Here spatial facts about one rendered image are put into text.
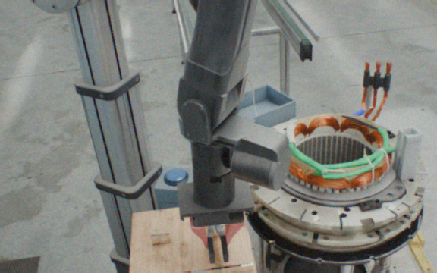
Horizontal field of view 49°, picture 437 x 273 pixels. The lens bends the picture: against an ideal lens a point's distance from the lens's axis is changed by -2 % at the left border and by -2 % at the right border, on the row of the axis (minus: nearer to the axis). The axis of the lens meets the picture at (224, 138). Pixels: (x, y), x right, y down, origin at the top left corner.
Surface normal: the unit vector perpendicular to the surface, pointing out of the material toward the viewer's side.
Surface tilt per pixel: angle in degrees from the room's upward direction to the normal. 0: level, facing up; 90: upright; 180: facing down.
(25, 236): 0
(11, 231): 0
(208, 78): 91
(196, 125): 90
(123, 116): 90
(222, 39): 86
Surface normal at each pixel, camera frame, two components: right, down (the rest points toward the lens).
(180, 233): -0.07, -0.83
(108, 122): -0.47, 0.52
